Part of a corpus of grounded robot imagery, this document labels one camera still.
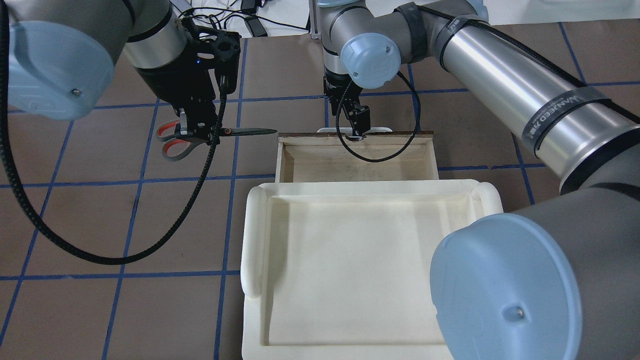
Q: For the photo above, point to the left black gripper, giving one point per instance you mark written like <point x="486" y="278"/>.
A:
<point x="165" y="83"/>

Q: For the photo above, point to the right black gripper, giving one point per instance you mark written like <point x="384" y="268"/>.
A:
<point x="334" y="88"/>

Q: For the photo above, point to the orange grey scissors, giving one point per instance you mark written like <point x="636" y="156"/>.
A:
<point x="178" y="144"/>

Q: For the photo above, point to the light wooden drawer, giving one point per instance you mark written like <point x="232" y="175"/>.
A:
<point x="312" y="157"/>

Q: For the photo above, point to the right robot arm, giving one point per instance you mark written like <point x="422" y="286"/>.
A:
<point x="549" y="113"/>

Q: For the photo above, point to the cream plastic tray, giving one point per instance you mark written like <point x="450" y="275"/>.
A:
<point x="341" y="270"/>

